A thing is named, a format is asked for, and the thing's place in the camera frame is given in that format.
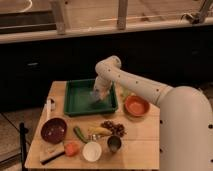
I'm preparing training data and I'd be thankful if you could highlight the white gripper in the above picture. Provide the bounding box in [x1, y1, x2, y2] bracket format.
[93, 77, 112, 100]

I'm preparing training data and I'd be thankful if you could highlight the grey blue sponge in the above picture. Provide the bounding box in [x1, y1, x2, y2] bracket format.
[91, 90, 101, 101]

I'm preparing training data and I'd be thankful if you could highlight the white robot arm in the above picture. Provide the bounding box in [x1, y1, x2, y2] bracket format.
[94, 55, 213, 171]

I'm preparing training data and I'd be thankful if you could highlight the green plastic tray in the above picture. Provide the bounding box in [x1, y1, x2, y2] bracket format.
[64, 79, 118, 117]

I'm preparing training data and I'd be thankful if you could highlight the light green vegetable toy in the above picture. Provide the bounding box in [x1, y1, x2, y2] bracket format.
[121, 88, 132, 101]

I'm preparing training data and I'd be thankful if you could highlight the orange bowl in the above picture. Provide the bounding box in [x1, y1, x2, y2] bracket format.
[124, 95, 150, 117]

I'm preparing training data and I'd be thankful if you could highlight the yellow banana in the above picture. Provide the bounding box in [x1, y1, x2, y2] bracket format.
[88, 127, 112, 136]

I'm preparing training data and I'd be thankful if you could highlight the bunch of dark grapes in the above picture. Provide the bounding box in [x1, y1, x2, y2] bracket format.
[101, 120, 126, 137]

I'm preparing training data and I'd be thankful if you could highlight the green cucumber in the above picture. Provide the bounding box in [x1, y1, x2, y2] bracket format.
[73, 126, 88, 143]

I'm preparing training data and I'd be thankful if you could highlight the white spatula tool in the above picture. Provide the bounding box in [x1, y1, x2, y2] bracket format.
[46, 99, 55, 120]

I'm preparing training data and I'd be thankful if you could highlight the metal cup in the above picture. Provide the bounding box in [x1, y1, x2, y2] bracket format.
[107, 136, 122, 153]

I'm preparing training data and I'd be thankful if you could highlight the dark red bowl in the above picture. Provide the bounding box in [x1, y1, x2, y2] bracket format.
[41, 118, 67, 144]

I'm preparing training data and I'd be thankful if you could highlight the orange carrot toy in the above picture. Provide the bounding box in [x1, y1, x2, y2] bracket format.
[65, 142, 79, 157]

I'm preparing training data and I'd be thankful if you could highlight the wooden block with knife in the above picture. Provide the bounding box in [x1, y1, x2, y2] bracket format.
[39, 143, 65, 165]

